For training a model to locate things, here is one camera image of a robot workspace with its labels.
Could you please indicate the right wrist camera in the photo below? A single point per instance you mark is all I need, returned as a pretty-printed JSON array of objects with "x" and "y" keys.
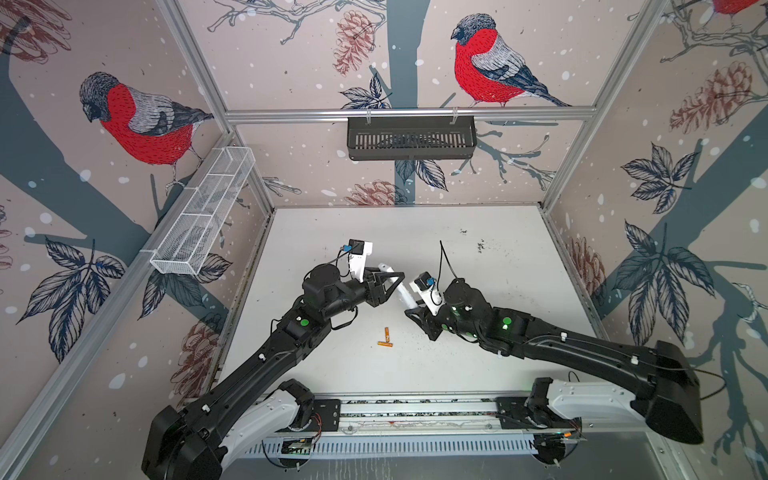
[{"x": 425, "y": 285}]

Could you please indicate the aluminium front rail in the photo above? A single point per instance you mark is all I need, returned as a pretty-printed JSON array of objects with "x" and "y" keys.
[{"x": 598, "y": 405}]

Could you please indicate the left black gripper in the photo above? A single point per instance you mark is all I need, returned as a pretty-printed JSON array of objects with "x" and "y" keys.
[{"x": 373, "y": 289}]

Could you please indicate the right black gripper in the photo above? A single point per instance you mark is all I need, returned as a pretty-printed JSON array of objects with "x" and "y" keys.
[{"x": 426, "y": 321}]

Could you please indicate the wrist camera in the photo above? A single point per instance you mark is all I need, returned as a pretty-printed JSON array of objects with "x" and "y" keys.
[
  {"x": 358, "y": 251},
  {"x": 425, "y": 285}
]

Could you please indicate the black wall basket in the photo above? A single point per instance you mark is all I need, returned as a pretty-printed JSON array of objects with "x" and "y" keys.
[{"x": 411, "y": 138}]

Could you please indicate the aluminium top crossbar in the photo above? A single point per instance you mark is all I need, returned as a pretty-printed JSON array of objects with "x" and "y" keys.
[{"x": 526, "y": 113}]

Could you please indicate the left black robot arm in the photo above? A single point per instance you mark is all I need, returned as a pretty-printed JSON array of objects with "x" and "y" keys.
[{"x": 201, "y": 440}]

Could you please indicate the white wire mesh basket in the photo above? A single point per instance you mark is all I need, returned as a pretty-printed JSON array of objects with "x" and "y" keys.
[{"x": 192, "y": 235}]

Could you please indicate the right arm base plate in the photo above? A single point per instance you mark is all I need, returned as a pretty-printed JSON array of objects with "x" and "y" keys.
[{"x": 522, "y": 414}]

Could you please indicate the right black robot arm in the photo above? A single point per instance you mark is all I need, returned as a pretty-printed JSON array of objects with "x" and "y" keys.
[{"x": 665, "y": 386}]

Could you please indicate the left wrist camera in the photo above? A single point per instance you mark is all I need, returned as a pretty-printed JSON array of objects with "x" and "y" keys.
[{"x": 358, "y": 251}]

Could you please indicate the white remote control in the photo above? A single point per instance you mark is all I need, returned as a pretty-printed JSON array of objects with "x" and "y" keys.
[{"x": 411, "y": 306}]

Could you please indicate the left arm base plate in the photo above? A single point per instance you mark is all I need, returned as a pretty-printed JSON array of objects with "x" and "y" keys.
[{"x": 323, "y": 416}]

